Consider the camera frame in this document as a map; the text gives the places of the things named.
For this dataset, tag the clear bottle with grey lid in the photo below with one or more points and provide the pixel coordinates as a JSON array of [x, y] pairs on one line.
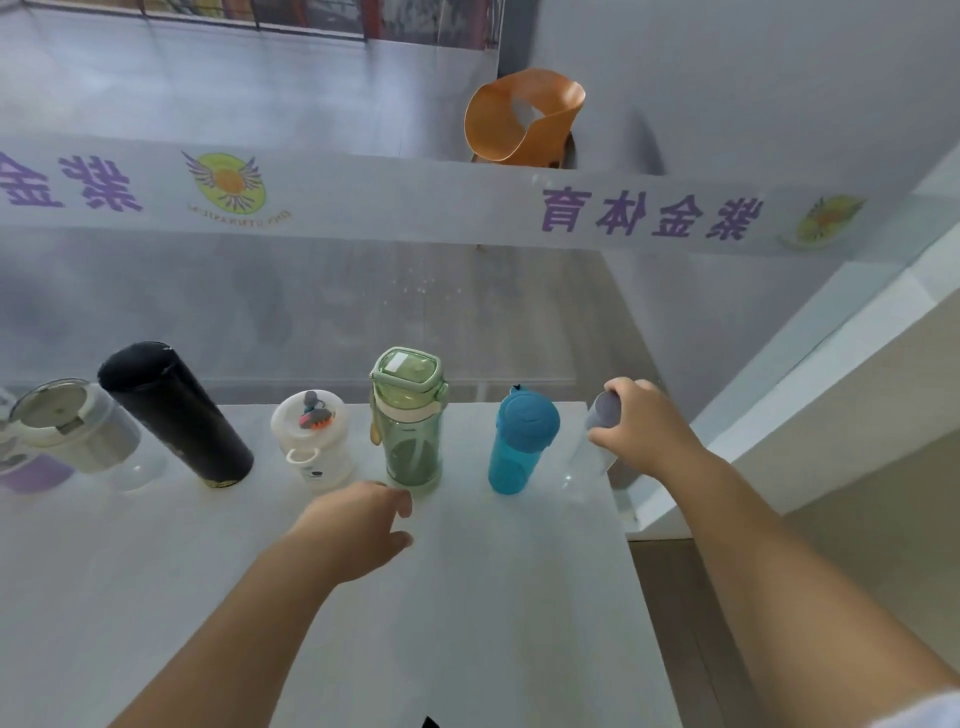
[[75, 431]]

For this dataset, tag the clear bottle with purple base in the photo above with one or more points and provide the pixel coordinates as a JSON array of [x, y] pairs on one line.
[[30, 472]]

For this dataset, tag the person's right thumb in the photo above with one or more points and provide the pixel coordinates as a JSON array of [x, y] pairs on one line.
[[604, 438]]

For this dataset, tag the orange curved chair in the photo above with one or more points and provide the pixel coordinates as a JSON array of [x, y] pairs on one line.
[[517, 116]]

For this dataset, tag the small white lidded bottle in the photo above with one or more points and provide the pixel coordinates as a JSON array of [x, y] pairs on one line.
[[315, 442]]

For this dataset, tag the black thermos bottle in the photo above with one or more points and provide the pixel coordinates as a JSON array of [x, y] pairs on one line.
[[176, 416]]

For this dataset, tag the blue plastic water bottle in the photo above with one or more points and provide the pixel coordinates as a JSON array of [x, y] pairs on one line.
[[517, 450]]

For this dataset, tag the green plastic water bottle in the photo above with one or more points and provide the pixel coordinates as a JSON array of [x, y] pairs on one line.
[[409, 427]]

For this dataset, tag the white sleeve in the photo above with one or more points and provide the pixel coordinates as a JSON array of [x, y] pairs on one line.
[[926, 712]]

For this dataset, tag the clear bottle with lilac lid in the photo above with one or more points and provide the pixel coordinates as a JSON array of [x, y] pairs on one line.
[[596, 420]]

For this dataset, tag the person's left hand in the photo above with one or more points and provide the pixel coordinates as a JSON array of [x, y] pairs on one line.
[[349, 529]]

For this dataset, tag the person's right forearm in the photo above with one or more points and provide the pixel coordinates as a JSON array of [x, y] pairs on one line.
[[787, 592]]

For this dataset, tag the person's left forearm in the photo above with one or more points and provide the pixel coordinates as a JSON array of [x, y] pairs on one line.
[[240, 645]]

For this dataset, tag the person's left thumb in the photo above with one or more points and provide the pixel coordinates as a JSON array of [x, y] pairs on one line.
[[399, 543]]

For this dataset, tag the person's right hand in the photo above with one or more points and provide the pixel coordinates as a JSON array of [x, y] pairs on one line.
[[649, 427]]

